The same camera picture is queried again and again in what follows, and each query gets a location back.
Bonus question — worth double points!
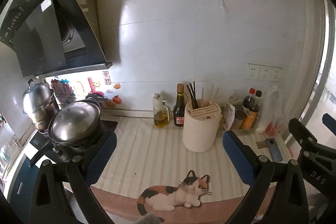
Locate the dark brown chopstick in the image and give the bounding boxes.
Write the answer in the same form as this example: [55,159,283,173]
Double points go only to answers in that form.
[189,83,198,109]

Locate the black gas stove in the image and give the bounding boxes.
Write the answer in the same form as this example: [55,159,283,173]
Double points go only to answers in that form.
[28,120,118,167]

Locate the blue smartphone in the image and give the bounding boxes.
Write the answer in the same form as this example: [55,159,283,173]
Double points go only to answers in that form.
[265,138,283,162]

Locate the brown label card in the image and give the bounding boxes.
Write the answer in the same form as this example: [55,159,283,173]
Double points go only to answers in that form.
[256,140,267,149]

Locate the wok with steel lid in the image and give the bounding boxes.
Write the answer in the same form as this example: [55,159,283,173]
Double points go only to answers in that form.
[28,99,102,168]

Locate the clear condiment tray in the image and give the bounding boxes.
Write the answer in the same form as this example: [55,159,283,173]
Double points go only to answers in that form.
[220,100,245,131]

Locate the white plastic bag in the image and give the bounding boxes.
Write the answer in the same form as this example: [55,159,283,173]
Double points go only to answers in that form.
[255,85,284,136]

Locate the white paper packet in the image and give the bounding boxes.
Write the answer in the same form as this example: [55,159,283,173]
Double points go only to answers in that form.
[223,101,235,131]

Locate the blue lower cabinet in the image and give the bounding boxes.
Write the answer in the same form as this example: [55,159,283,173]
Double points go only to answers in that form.
[6,154,66,224]

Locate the striped cat table mat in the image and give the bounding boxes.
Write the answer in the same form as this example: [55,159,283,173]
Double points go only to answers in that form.
[90,117,289,224]

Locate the red cap dark bottle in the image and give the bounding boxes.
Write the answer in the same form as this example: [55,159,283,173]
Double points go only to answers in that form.
[242,88,256,113]

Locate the cream utensil holder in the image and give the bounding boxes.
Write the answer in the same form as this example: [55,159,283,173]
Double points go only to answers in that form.
[182,99,222,153]

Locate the steel stock pot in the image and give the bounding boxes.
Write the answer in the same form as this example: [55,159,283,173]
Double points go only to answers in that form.
[22,79,59,131]

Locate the oil dispenser bottle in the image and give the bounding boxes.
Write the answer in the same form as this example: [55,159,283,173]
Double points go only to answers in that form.
[152,93,170,128]

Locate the dark sauce bottle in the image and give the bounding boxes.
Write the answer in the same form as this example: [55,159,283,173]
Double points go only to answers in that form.
[173,83,185,127]

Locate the black range hood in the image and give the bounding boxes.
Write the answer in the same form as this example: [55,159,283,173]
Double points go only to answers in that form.
[1,0,112,77]

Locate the colourful wall stickers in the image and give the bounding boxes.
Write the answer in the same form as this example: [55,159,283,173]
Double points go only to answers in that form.
[45,70,122,109]

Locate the triple wall socket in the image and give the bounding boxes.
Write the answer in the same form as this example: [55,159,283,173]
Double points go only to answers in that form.
[245,63,282,82]

